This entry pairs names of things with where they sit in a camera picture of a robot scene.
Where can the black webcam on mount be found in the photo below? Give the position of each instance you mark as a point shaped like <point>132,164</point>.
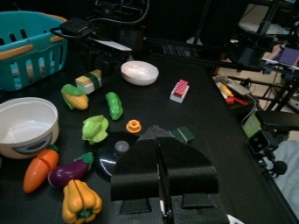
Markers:
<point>263,143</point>

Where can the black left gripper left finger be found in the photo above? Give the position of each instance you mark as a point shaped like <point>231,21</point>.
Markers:
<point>134,172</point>

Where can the light green toy lettuce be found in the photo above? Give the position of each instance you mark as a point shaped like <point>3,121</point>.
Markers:
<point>95,129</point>

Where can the grey flat box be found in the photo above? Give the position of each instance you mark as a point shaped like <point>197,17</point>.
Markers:
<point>234,84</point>

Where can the white sushi rice block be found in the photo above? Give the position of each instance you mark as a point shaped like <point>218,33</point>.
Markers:
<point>90,87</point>

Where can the black chair seat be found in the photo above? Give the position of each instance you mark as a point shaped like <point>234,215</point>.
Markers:
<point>278,119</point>

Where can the red striped toy sushi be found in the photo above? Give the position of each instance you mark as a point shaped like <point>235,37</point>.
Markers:
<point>181,91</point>

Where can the white toy pot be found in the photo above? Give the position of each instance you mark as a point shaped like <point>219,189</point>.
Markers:
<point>27,128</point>

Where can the red tool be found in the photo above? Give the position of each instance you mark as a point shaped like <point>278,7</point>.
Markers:
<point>235,100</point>

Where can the orange toy carrot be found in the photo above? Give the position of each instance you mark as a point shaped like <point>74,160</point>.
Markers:
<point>39,170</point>

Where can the dark green sushi band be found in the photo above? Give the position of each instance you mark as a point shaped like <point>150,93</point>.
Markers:
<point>95,79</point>

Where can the yellow tool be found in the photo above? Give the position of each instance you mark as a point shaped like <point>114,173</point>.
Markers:
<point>226,90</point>

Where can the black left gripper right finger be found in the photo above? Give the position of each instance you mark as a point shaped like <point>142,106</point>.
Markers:
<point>187,172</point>

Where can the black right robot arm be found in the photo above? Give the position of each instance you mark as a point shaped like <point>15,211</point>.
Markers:
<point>124,29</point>

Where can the white toy ladle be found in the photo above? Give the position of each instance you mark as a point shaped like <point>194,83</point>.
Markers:
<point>139,73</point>

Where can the purple toy eggplant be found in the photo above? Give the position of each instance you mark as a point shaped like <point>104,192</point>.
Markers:
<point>68,173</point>

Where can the green toy pea pod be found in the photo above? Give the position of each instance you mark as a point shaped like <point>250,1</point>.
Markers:
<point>114,105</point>

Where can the yellow egg sushi topping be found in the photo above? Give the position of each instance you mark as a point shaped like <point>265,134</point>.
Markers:
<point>84,78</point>

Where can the toy corn with green husk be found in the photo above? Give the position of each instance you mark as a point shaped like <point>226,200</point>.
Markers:
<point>76,97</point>

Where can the dark green flat block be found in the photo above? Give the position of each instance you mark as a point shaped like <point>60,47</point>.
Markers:
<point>185,134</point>

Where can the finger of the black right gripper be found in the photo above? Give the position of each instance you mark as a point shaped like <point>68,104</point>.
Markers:
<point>90,62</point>
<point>111,65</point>

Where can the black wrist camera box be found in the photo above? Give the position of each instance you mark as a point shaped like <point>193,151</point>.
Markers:
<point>76,27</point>

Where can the purple panel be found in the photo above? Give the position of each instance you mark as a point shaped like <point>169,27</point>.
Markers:
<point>289,56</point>

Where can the yellow toy bell pepper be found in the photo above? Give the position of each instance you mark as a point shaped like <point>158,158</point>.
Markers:
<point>80,202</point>

